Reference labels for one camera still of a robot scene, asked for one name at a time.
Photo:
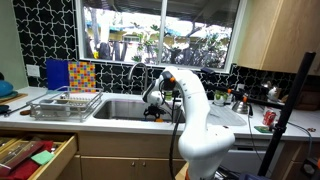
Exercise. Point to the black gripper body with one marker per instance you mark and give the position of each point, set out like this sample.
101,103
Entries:
155,109

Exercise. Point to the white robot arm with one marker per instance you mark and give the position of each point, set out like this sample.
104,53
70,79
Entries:
196,110

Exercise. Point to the stainless steel sink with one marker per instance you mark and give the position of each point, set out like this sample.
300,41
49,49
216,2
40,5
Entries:
123,110

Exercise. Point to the orange plastic toy fruit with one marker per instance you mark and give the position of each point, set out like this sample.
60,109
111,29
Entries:
159,120

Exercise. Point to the small green bottle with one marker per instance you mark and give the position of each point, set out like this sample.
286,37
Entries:
169,96

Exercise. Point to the wooden base cabinet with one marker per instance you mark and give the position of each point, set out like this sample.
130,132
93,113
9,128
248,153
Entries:
133,145

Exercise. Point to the curved steel faucet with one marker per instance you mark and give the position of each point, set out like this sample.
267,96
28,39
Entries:
137,65

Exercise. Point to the potted green plant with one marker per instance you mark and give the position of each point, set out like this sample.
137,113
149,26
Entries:
220,97

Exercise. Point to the grey drying mat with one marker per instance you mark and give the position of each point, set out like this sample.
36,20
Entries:
230,118

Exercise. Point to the colourful checkered cutting board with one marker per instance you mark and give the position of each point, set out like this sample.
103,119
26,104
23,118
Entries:
82,76

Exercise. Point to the silver metal kettle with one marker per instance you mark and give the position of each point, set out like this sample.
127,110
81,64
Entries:
240,107

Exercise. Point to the kitchen window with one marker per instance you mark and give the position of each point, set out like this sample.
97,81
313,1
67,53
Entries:
126,33

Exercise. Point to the metal dish rack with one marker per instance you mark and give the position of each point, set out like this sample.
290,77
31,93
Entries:
66,103

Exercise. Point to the white dishwasher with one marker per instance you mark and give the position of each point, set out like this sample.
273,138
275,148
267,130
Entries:
243,156

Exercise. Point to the blue cutting board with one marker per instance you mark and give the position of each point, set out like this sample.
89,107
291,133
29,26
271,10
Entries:
57,74

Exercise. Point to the open wooden drawer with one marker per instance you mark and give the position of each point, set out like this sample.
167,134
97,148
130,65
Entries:
56,156

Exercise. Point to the green coaster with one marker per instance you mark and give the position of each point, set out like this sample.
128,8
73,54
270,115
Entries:
263,129

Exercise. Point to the red soda can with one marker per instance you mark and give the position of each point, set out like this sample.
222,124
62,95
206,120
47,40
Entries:
269,117

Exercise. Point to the green sponge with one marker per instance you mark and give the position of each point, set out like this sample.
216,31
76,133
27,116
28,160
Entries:
42,157

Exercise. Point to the white ceramic figurine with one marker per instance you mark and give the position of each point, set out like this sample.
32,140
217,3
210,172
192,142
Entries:
274,93

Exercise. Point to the black tripod pole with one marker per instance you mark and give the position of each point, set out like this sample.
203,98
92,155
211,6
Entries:
293,96

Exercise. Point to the brown cutlery tray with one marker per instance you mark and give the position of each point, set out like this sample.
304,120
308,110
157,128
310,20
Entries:
20,155

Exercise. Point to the wooden cutting board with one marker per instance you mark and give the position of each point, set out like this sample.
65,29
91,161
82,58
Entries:
13,98

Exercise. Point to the red cloth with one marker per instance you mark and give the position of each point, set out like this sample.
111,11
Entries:
23,170

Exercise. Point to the teal kettle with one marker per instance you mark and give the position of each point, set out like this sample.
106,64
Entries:
5,89

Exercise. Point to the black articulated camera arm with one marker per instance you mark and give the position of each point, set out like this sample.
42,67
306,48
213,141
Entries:
260,101

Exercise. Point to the white wall switch plate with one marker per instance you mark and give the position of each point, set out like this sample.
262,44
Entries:
33,70

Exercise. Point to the wooden wall cabinet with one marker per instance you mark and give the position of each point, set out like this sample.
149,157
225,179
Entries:
283,33

